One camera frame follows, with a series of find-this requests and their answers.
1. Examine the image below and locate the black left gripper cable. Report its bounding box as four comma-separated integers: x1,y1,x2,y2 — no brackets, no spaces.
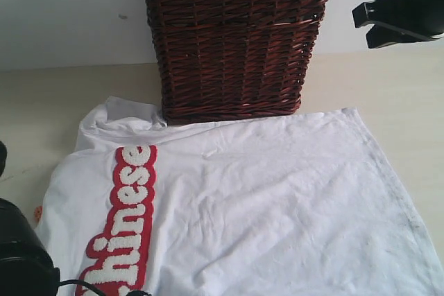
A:
57,280,153,296

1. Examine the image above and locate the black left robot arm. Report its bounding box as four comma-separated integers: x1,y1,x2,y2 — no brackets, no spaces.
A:
1,198,60,296

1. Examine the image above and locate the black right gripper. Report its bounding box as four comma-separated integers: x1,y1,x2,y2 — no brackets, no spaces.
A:
352,0,443,49

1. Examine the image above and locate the dark red wicker basket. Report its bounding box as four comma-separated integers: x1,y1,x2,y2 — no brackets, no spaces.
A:
146,0,327,124

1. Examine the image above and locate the orange tape marker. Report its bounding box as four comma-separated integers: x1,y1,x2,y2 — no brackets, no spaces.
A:
34,206,42,223

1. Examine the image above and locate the white t-shirt red lettering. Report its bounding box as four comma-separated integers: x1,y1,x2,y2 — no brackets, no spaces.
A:
36,97,443,295

